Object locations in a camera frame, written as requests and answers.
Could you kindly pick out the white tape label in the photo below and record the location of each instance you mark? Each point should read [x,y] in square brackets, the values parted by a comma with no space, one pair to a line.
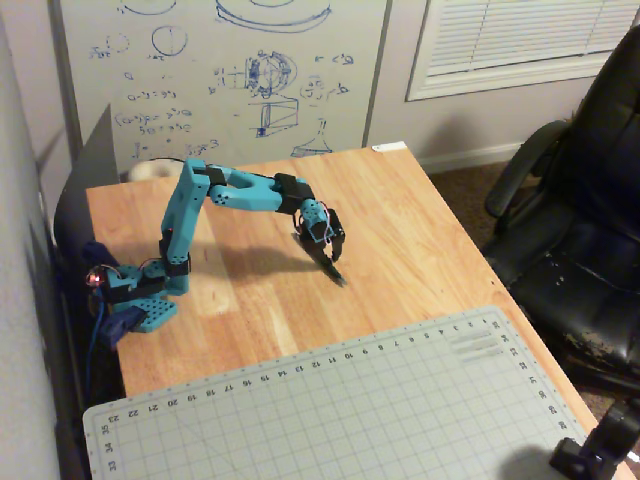
[390,146]

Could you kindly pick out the grey gridded cutting mat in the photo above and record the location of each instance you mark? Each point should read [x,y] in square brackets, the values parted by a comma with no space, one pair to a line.
[325,410]

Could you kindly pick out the white window blinds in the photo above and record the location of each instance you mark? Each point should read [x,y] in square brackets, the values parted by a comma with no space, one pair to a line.
[525,40]

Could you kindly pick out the whiteboard with blue drawings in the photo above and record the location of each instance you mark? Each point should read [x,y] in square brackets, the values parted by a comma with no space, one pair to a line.
[225,75]

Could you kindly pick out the black leather office chair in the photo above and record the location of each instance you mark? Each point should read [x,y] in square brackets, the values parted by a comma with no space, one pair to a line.
[580,240]

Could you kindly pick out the dark blue table clamp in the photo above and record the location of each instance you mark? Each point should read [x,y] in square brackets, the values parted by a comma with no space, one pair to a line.
[120,325]

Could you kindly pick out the black camera stand clamp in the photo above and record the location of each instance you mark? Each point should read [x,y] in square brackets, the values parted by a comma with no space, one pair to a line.
[595,445]

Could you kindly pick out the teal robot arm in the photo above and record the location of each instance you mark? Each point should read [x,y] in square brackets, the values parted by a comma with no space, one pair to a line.
[185,210]

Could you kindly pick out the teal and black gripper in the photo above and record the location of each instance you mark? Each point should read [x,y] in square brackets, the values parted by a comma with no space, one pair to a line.
[326,248]

